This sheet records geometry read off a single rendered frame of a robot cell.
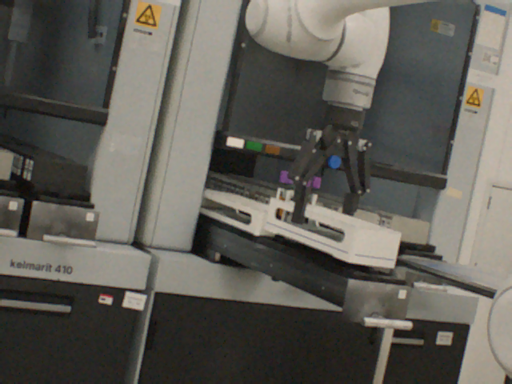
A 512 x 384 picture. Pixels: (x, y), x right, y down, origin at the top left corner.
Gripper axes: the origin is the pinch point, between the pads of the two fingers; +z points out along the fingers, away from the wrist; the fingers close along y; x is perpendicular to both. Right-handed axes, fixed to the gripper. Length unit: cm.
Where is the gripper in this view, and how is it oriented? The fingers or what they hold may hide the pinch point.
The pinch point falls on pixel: (323, 214)
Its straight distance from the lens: 199.3
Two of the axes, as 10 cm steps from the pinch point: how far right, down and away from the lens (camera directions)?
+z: -2.0, 9.8, 0.6
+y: 8.5, 1.4, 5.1
